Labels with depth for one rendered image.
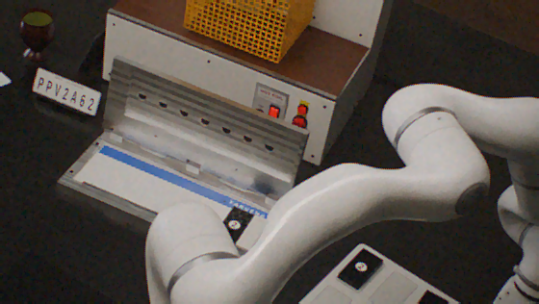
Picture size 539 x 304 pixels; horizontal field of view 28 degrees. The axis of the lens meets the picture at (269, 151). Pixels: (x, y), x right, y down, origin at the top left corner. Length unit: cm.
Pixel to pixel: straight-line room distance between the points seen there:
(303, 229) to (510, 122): 35
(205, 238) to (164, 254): 7
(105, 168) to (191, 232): 74
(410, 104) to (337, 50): 83
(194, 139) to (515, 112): 85
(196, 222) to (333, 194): 20
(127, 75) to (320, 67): 42
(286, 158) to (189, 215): 64
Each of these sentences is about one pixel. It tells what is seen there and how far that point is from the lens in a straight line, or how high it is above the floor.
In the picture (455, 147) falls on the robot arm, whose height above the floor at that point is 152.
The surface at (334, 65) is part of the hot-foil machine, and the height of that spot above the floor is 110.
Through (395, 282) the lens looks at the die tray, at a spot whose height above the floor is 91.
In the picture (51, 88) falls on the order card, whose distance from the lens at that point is 248.
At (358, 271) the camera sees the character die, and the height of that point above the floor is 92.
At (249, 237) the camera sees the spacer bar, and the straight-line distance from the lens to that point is 219.
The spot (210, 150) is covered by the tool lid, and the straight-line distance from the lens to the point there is 227.
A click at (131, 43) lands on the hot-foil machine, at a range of 246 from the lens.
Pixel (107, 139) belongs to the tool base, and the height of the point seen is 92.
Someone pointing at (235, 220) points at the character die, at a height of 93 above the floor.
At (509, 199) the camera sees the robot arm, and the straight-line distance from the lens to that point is 191.
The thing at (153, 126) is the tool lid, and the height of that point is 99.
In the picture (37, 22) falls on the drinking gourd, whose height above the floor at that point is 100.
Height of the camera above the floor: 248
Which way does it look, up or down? 40 degrees down
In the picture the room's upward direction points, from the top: 12 degrees clockwise
